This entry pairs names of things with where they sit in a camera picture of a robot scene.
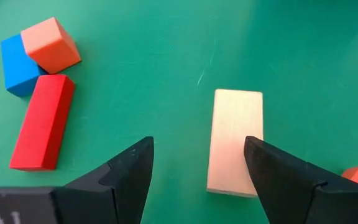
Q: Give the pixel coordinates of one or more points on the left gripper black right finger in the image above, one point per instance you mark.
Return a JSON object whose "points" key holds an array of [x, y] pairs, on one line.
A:
{"points": [[291, 193]]}

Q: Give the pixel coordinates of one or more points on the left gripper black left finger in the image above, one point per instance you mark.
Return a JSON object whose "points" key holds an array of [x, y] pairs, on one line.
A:
{"points": [[123, 186]]}

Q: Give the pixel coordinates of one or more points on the large natural wood plank block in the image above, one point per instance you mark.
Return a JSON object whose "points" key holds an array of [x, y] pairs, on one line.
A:
{"points": [[232, 124]]}

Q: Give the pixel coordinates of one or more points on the long red wooden block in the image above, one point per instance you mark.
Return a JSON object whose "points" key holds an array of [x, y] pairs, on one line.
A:
{"points": [[42, 124]]}

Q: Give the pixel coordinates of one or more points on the blue wooden cube block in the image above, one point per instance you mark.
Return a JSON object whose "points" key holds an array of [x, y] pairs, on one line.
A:
{"points": [[17, 71]]}

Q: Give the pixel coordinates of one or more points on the orange wooden cube block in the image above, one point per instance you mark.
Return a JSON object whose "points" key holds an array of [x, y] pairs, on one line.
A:
{"points": [[50, 46]]}

